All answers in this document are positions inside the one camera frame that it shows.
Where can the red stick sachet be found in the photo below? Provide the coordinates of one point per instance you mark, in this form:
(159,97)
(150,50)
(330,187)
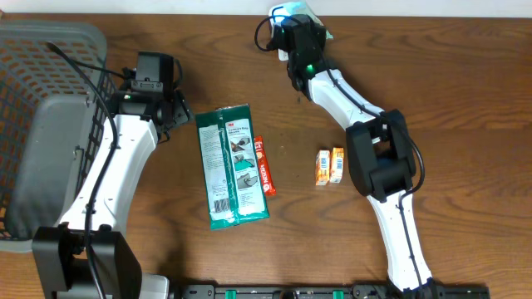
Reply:
(264,172)

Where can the orange small box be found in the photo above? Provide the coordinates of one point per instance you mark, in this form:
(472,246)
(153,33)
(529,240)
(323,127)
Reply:
(322,171)
(336,165)

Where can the green white package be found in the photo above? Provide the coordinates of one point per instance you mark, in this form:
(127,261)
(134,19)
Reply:
(231,171)

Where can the grey plastic basket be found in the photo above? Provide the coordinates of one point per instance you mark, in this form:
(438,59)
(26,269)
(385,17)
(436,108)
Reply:
(51,125)

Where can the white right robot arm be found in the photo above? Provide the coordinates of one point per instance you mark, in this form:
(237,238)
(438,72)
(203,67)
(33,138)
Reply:
(382,157)

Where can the mint green snack packet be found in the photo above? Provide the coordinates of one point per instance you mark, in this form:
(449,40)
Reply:
(316,14)

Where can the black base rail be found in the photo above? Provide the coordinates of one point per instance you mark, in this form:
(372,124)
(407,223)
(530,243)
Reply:
(359,291)

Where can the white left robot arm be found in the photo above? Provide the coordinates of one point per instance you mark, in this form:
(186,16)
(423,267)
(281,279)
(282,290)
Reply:
(86,255)

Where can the white barcode scanner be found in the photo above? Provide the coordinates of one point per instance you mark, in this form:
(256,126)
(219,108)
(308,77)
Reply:
(276,41)

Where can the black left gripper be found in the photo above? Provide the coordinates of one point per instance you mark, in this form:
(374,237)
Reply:
(180,111)

